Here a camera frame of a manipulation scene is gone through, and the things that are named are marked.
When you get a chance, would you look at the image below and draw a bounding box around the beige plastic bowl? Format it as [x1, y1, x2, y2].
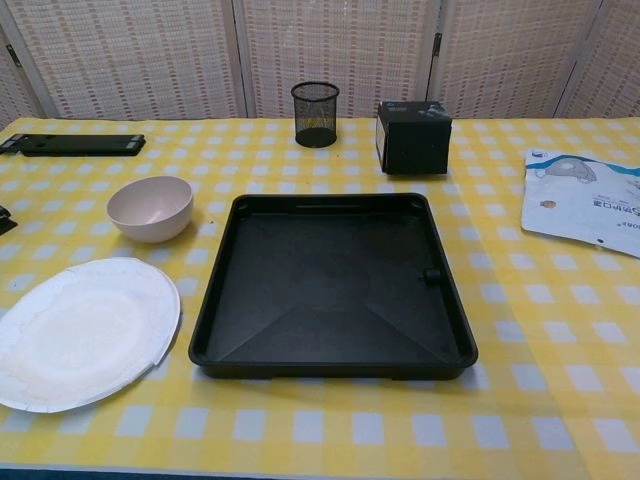
[105, 175, 194, 244]

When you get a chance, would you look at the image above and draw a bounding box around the white paper plate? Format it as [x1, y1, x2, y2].
[0, 256, 182, 414]

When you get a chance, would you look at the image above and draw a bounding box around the black square plastic tray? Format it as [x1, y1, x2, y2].
[187, 192, 480, 382]

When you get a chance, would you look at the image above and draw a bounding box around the black mesh pen holder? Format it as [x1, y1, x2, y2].
[291, 82, 341, 148]

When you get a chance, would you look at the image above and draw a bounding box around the black cardboard box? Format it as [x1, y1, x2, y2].
[375, 100, 454, 176]

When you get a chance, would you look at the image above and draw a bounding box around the yellow white checked tablecloth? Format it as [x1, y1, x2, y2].
[0, 117, 640, 474]

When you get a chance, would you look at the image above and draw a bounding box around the woven folding screen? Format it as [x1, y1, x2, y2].
[0, 0, 640, 132]

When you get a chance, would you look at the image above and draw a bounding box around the white blue mask package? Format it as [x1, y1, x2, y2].
[520, 147, 640, 259]

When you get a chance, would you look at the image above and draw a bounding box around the black flat folding stand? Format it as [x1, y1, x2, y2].
[0, 132, 147, 158]

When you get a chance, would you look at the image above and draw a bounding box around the black stapler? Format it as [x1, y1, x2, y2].
[0, 204, 19, 237]

